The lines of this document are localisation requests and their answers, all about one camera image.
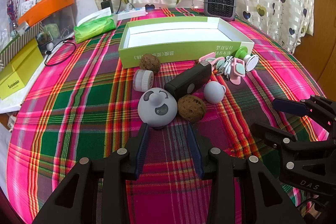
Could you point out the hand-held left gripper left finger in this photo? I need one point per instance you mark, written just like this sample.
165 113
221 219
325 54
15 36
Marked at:
141 150

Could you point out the grey panda face ball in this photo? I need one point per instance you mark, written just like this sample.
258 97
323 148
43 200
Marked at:
155 113

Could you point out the orange lidded storage bin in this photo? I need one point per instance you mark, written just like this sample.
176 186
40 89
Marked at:
47 6

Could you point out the pink and mint clip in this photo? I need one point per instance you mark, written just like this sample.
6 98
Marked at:
207 57
237 67

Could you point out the striped cardboard box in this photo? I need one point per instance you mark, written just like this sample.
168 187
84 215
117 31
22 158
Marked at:
23 36

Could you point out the black rectangular device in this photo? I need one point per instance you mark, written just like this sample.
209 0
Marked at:
189 79

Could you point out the black power adapter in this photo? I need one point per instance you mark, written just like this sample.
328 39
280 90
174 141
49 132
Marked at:
107 5

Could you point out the grey space heater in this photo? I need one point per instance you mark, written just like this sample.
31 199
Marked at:
219 1

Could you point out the green and white suction holder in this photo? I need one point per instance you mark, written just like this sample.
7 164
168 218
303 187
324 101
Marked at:
250 62

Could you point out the clear storage bin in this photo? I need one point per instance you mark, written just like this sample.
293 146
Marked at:
60 19

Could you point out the small white round jar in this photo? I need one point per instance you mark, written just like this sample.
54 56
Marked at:
141 81

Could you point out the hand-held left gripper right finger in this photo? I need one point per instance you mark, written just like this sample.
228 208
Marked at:
195 155

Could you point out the white power strip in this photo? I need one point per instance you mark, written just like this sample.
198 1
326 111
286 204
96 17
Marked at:
131 13

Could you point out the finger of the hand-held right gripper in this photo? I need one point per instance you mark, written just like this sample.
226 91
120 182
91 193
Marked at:
273 136
288 106

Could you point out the brown wooden cabinet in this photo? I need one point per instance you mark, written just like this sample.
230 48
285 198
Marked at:
323 29

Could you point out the brown walnut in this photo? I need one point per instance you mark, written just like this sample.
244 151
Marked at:
191 108
149 63

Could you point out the white plug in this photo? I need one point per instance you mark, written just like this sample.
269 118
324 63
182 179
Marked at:
129 6

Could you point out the green tissue pack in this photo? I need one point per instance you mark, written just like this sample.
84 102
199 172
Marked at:
94 27

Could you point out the small grey ball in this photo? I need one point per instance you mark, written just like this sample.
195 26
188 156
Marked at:
214 92

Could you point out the green cardboard box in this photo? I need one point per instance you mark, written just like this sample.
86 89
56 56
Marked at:
183 49

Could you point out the yellow-green cardboard box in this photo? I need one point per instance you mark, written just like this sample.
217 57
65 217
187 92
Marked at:
18 69

